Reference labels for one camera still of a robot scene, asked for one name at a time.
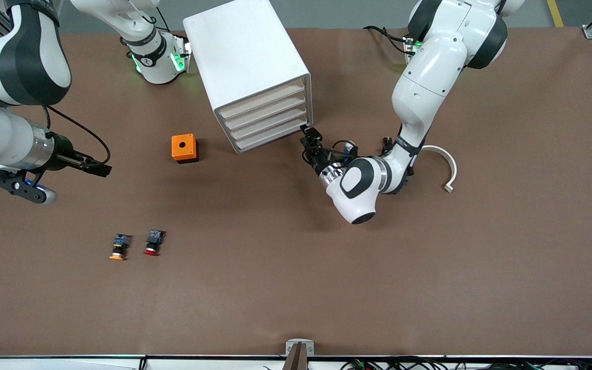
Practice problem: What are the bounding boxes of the lowest white cabinet drawer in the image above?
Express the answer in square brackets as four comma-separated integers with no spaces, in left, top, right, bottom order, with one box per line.
[233,117,311,152]

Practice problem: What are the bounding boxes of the orange box with hole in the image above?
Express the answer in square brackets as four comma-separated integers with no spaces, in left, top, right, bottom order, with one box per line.
[172,134,199,164]

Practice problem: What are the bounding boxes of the brown table mat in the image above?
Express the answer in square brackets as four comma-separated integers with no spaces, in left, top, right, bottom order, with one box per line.
[0,26,592,358]

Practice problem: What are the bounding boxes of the yellow push button switch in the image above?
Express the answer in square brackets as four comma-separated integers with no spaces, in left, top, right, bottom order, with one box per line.
[109,234,132,261]

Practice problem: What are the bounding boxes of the red push button switch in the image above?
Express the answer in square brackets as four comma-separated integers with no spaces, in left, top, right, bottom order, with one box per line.
[144,229,165,256]

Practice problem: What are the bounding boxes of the black left base cable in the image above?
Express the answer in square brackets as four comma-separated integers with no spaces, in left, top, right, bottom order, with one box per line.
[363,26,411,54]

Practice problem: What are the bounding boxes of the white curved plastic bracket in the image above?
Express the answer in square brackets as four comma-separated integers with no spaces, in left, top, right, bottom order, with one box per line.
[419,145,458,194]

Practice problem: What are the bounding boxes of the white table edge rail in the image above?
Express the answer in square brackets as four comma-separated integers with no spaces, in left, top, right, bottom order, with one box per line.
[0,355,592,370]

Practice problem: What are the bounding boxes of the black cable bundle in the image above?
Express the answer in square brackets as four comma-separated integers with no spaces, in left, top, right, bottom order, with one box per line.
[340,357,592,370]

